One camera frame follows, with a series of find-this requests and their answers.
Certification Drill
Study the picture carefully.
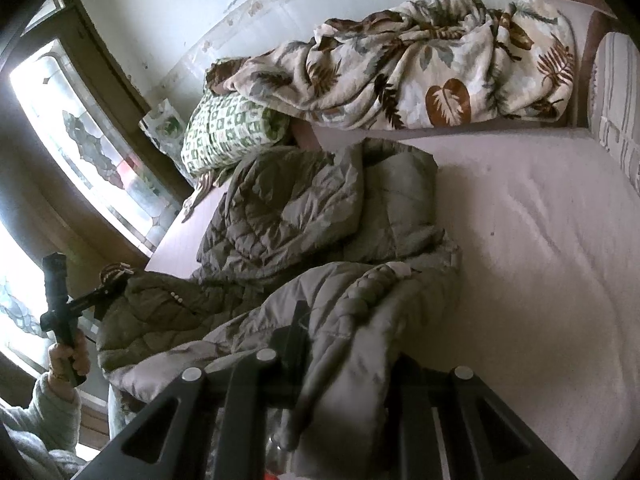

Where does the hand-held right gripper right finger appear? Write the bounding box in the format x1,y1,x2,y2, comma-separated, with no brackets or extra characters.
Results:
395,359,581,480

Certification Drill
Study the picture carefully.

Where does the leaf print blanket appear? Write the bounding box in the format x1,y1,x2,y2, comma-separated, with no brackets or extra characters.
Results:
207,0,576,131

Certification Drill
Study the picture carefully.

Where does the floral print fabric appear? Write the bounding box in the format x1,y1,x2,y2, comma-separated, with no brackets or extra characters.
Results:
139,100,188,171

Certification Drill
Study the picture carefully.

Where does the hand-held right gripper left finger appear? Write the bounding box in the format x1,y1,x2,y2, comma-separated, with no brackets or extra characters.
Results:
75,301,313,480

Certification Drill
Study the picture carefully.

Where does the person's left forearm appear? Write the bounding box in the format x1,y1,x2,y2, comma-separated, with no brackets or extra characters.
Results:
0,372,83,480

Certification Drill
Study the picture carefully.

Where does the bed with pink sheet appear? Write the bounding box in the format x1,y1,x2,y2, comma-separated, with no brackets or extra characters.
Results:
145,122,640,480

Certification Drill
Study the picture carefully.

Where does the striped floral cushion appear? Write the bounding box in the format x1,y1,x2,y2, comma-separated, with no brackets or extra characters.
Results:
587,32,640,186

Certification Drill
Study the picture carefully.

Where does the person's left hand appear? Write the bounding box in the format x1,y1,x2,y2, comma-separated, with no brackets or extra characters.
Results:
47,342,91,390

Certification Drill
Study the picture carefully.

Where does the beige striped cloth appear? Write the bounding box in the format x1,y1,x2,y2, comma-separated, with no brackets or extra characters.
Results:
182,170,236,223

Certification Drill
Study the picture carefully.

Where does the green checked pillow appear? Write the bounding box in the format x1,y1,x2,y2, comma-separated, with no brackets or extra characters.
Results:
180,91,291,177

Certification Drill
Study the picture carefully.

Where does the olive quilted puffer jacket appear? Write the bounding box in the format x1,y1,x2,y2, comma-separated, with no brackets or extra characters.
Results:
95,137,463,480

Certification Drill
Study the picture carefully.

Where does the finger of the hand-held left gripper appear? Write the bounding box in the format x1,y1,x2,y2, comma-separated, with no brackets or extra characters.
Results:
92,282,128,320
99,263,135,286

